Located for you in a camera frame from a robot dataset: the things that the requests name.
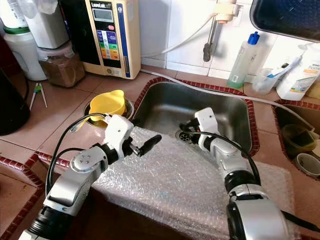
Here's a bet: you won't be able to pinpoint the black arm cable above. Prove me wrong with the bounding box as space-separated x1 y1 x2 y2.
190 131 320 233
45 112 113 198

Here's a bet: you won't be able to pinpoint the white jar green lid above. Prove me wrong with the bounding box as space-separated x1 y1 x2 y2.
2 26 48 82

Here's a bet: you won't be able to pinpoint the clear bottle blue cap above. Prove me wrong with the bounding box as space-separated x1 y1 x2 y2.
226 31 262 90

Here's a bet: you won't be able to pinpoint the steel faucet pipe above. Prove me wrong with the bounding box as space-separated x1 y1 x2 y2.
203 0 226 63

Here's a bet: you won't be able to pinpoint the white detergent bottle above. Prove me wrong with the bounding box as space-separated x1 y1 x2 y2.
275 42 320 101

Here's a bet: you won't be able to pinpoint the olive plastic bowl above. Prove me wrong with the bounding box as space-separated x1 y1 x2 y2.
282 124 318 153

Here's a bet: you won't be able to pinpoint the white ionizer hose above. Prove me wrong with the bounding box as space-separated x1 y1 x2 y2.
140 14 217 58

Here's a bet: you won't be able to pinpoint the black kettle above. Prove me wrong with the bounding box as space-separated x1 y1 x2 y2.
0 67 30 136

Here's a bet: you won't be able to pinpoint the blue white toothbrush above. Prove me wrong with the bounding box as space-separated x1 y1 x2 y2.
267 56 303 78

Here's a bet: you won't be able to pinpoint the white plastic container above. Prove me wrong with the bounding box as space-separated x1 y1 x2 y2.
20 0 71 50

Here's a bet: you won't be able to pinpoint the green white small tongs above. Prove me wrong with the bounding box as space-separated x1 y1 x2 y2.
30 82 48 110

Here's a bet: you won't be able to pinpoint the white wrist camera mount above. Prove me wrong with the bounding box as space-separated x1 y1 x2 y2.
195 106 220 137
104 113 137 157

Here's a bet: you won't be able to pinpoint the shallow steel bowl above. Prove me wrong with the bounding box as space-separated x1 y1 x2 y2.
84 97 135 128

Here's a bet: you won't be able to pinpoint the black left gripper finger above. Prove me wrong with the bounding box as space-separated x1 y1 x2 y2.
139 134 163 154

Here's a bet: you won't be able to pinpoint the white ceramic cup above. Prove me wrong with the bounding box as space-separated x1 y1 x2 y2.
296 152 320 177

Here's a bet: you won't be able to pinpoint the clear plastic cup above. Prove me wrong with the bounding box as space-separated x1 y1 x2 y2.
251 67 283 96

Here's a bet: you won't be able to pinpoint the dark blue tray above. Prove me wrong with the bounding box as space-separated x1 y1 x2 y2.
250 0 320 43

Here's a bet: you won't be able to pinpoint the clear bubble wrap sheet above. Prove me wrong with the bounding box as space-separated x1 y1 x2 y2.
92 126 298 240

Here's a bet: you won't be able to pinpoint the white labelled bottle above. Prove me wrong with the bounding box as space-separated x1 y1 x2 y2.
0 0 31 30

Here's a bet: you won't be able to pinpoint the beige water ionizer appliance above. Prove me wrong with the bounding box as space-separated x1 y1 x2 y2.
59 0 142 80

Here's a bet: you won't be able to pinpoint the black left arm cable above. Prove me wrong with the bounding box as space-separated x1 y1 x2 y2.
45 112 113 198

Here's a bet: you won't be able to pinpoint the beige faucet diverter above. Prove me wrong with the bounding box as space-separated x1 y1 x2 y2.
212 0 243 24

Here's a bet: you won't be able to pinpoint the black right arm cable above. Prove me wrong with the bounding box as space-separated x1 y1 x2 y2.
190 131 320 233

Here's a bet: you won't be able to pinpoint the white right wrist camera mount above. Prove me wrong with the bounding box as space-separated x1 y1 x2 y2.
195 106 220 137

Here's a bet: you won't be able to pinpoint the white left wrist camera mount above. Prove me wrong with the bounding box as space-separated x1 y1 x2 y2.
104 113 137 157

